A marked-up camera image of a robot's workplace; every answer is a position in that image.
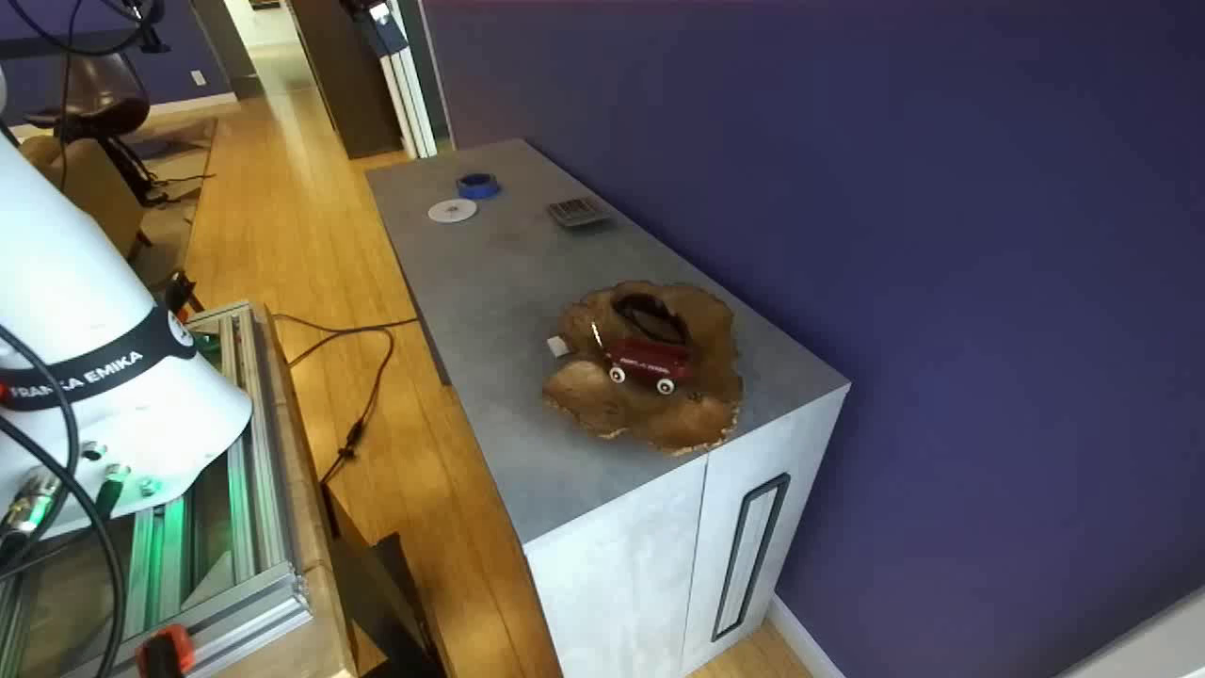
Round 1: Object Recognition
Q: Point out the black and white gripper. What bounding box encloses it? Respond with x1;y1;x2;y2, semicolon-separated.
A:
340;0;415;61

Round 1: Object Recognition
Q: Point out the blue masking tape roll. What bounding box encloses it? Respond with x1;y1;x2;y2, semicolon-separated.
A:
453;169;503;206

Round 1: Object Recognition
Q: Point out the brown wooden tray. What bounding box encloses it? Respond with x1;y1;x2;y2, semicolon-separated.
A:
538;276;747;460

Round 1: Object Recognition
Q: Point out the white compact disc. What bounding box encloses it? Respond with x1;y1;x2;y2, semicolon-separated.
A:
426;194;482;231

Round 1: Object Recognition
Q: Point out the grey calculator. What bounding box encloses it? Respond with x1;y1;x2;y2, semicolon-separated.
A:
541;190;616;233

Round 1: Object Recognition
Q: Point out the black office chair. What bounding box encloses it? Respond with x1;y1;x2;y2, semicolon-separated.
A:
44;50;173;212

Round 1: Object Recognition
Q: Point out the grey cabinet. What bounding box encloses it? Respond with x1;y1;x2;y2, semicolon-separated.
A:
364;136;854;678

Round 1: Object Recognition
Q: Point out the red toy wagon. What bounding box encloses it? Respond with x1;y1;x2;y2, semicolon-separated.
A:
584;315;697;399

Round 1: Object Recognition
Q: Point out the red clamp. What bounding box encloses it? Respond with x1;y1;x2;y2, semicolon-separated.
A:
137;621;198;678

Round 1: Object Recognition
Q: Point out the black camera stand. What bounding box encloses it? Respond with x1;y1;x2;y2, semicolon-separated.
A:
0;0;171;64

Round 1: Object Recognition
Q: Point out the black floor cable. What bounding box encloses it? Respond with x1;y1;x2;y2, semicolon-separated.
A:
267;311;426;489

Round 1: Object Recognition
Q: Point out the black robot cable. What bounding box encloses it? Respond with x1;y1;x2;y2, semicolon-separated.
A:
0;320;132;678

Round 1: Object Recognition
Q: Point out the dark rectangular cabinet door handle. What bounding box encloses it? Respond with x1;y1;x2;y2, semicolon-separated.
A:
708;469;793;642

